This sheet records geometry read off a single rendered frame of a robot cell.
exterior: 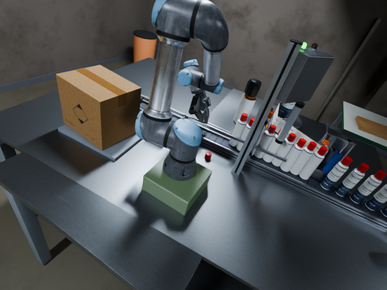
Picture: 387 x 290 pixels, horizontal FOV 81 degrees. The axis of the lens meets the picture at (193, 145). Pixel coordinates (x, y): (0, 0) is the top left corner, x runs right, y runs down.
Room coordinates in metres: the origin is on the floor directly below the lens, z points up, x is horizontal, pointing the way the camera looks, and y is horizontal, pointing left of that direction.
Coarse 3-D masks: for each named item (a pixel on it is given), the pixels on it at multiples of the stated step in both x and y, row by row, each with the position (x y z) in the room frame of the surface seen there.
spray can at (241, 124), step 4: (244, 116) 1.06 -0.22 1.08; (240, 120) 1.07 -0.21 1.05; (244, 120) 1.06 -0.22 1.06; (236, 124) 1.07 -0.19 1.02; (240, 124) 1.06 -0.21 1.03; (244, 124) 1.06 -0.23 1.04; (236, 128) 1.06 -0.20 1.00; (240, 128) 1.05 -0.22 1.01; (236, 132) 1.06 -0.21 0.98; (240, 132) 1.06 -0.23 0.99; (236, 136) 1.05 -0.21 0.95; (240, 136) 1.06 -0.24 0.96; (232, 140) 1.06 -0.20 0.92; (236, 140) 1.05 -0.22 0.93; (232, 144) 1.05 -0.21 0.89; (236, 144) 1.06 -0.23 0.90
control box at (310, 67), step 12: (300, 60) 0.88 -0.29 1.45; (312, 60) 0.88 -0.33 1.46; (324, 60) 0.93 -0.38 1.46; (300, 72) 0.86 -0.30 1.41; (312, 72) 0.91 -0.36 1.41; (324, 72) 0.96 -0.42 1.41; (288, 84) 0.88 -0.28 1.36; (300, 84) 0.88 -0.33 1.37; (312, 84) 0.93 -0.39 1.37; (288, 96) 0.86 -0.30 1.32; (300, 96) 0.91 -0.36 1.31
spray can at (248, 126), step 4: (252, 120) 1.04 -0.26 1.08; (248, 124) 1.05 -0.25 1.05; (244, 128) 1.05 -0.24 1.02; (248, 128) 1.03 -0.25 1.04; (244, 132) 1.04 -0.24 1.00; (248, 132) 1.03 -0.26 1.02; (244, 136) 1.03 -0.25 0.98; (240, 144) 1.03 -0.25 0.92; (236, 148) 1.05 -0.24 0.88; (240, 148) 1.03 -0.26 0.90
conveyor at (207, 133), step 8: (144, 104) 1.25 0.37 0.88; (200, 128) 1.15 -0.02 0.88; (208, 136) 1.09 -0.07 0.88; (216, 136) 1.11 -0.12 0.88; (224, 144) 1.05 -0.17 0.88; (256, 160) 0.99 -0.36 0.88; (272, 168) 0.97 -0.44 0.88; (296, 176) 0.95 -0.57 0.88; (312, 184) 0.92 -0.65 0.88; (328, 192) 0.89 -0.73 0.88; (344, 200) 0.87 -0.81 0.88; (360, 208) 0.84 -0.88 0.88
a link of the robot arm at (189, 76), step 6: (180, 72) 1.04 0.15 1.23; (186, 72) 1.03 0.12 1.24; (192, 72) 1.06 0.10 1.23; (198, 72) 1.07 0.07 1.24; (180, 78) 1.03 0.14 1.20; (186, 78) 1.03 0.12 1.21; (192, 78) 1.04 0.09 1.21; (198, 78) 1.04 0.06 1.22; (180, 84) 1.03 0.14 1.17; (186, 84) 1.02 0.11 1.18; (192, 84) 1.04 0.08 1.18; (198, 84) 1.04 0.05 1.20
